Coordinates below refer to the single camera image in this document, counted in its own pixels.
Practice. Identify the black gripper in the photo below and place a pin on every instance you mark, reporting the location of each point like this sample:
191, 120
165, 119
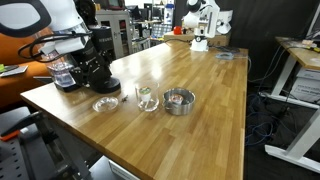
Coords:
88, 60

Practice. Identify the clear glass jar lid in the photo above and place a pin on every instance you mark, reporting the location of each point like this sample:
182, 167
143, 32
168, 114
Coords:
105, 105

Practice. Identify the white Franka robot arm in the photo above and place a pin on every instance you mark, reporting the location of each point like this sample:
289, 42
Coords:
63, 13

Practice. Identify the clear water tank black lid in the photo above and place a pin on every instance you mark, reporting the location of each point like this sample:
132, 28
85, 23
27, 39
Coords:
63, 79

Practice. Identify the black coffee machine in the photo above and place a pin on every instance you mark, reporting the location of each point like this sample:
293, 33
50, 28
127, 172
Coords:
111, 87

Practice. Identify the small dark metal clip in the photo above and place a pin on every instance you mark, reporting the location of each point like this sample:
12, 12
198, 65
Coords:
125, 98

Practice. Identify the grey metal cabinet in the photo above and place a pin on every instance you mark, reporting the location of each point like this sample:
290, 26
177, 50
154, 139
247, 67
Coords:
116, 36

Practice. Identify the grey tablet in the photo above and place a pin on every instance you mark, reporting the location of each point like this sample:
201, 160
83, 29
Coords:
15, 71

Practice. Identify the orange sofa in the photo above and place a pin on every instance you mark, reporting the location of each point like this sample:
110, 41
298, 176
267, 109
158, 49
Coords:
13, 90

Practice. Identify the colourful coffee pod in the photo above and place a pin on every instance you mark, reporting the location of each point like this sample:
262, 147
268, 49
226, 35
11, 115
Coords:
176, 98

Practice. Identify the water bottle blue cap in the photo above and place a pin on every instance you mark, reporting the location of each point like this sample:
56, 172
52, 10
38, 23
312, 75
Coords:
169, 15

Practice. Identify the small steel pot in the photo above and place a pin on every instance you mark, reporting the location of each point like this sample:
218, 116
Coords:
186, 107

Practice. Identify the black perforated metal cart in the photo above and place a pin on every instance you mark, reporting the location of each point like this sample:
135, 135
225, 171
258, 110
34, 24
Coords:
20, 160

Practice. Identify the large tan cardboard box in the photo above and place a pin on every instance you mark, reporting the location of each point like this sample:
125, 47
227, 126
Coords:
220, 40

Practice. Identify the white printed box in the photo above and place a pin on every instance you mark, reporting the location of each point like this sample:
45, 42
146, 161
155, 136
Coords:
305, 88

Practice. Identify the wooden desk white legs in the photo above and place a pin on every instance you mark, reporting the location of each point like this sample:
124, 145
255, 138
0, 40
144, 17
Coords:
306, 55

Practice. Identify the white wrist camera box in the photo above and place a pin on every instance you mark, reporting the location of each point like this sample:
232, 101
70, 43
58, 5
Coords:
63, 45

